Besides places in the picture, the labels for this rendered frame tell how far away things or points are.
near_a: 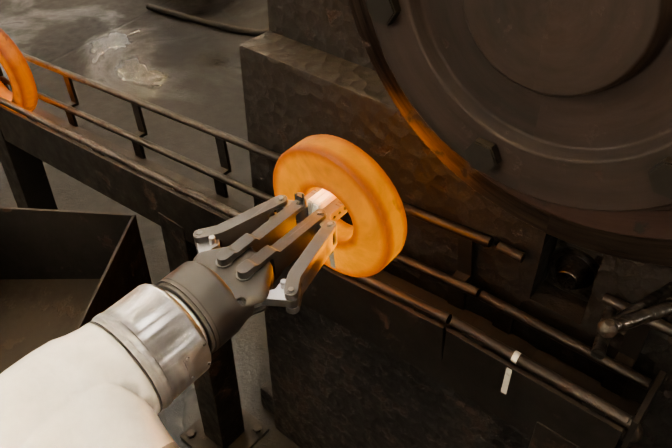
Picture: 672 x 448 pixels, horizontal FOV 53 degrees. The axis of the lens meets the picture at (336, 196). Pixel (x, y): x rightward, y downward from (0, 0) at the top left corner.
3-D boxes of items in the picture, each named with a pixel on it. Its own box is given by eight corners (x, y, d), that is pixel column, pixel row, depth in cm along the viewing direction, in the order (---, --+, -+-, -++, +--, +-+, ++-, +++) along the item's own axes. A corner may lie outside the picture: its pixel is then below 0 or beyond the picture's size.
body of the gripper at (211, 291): (156, 326, 61) (231, 266, 66) (221, 376, 57) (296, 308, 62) (137, 267, 56) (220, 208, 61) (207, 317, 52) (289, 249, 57)
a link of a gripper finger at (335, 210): (306, 220, 64) (331, 234, 63) (340, 193, 67) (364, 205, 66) (307, 232, 65) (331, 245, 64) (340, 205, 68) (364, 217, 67)
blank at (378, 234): (283, 113, 70) (260, 128, 68) (408, 159, 61) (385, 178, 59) (301, 229, 79) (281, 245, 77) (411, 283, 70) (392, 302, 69)
